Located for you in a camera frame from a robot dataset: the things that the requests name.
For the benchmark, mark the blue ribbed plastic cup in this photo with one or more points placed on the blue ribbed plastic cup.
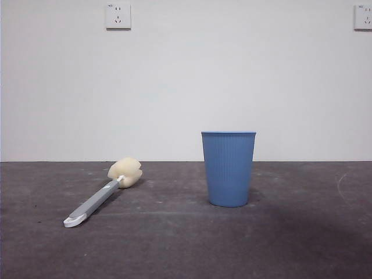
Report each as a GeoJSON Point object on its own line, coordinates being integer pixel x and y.
{"type": "Point", "coordinates": [228, 171]}

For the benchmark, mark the white wall socket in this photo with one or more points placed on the white wall socket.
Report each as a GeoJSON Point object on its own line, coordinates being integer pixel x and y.
{"type": "Point", "coordinates": [363, 17]}
{"type": "Point", "coordinates": [118, 17]}

